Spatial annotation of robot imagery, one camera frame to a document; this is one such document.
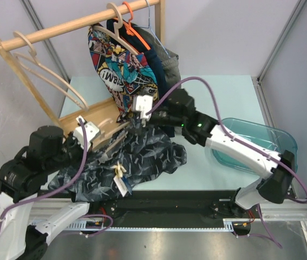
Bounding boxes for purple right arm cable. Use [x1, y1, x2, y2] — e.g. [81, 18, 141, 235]
[145, 77, 307, 204]

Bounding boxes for white blue price tags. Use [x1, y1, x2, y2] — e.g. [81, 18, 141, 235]
[112, 162, 132, 197]

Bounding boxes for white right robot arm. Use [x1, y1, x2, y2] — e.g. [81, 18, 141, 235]
[131, 89, 295, 217]

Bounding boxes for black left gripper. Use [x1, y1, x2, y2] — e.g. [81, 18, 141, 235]
[47, 129, 95, 172]

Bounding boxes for light blue wire hanger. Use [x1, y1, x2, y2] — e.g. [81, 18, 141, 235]
[140, 0, 170, 58]

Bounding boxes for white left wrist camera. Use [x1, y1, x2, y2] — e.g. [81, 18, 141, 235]
[73, 115, 101, 151]

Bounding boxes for grey shorts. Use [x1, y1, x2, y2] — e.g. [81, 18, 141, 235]
[134, 26, 181, 88]

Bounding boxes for dark leaf-print shorts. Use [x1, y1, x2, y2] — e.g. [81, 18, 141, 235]
[47, 123, 188, 203]

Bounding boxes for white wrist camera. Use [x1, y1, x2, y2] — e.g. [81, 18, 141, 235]
[73, 115, 101, 151]
[132, 95, 153, 121]

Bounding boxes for teal plastic bin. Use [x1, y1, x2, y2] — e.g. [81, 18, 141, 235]
[205, 118, 298, 174]

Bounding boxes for colourful comic-print shorts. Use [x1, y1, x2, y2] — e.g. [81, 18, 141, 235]
[88, 24, 159, 122]

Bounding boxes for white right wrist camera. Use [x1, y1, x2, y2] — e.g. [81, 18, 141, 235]
[132, 95, 153, 121]

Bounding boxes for navy blue shorts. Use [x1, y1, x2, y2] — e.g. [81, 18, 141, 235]
[106, 18, 177, 139]

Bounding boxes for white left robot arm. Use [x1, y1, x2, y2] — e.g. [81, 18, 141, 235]
[0, 122, 101, 259]

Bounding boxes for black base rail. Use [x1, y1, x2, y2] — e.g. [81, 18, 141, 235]
[34, 189, 276, 231]

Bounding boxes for beige hanger with comic shorts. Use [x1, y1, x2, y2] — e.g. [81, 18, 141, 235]
[92, 2, 138, 55]

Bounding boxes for orange plastic hanger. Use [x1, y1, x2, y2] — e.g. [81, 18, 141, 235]
[122, 1, 151, 50]

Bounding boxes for wooden clothes rack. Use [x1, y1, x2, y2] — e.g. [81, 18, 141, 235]
[0, 0, 165, 147]

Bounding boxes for beige wooden hanger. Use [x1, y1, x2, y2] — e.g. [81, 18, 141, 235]
[91, 118, 130, 151]
[13, 31, 89, 111]

